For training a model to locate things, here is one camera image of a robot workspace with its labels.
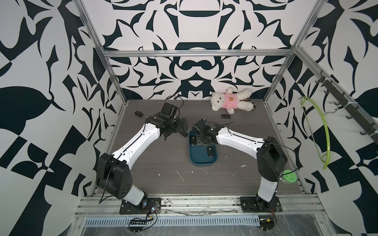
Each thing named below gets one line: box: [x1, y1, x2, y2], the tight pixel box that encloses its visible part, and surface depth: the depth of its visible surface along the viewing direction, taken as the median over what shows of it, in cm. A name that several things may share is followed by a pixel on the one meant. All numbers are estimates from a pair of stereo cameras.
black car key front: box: [207, 146, 214, 158], surface depth 93 cm
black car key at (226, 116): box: [220, 114, 231, 119], surface depth 111 cm
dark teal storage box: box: [189, 129, 218, 166], surface depth 93 cm
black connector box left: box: [129, 219, 148, 233], surface depth 74 cm
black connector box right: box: [259, 218, 275, 232], surface depth 73 cm
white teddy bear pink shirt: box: [210, 87, 254, 115], surface depth 113 cm
